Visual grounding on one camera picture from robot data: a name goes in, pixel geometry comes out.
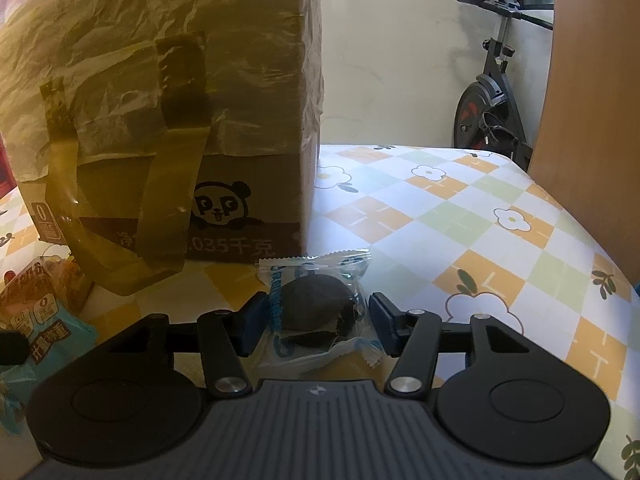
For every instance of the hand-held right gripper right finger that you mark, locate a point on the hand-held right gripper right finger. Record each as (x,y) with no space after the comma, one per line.
(385,322)

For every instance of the wooden board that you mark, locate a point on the wooden board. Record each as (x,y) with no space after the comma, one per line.
(595,110)

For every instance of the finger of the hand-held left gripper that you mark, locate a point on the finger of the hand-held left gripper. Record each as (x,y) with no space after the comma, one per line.
(12,347)

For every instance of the orange snack packet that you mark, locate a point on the orange snack packet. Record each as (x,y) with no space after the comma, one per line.
(35,285)

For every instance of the blue snack packet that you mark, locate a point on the blue snack packet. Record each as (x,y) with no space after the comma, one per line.
(45,350)

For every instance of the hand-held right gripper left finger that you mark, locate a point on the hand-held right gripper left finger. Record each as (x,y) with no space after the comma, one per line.
(252,322)

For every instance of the plastic-wrapped cardboard box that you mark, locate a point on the plastic-wrapped cardboard box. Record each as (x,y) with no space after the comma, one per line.
(200,85)

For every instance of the black exercise bike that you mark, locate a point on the black exercise bike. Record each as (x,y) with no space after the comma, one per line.
(492,110)

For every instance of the clear packet with dark snack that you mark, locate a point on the clear packet with dark snack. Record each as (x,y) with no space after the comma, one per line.
(310,300)

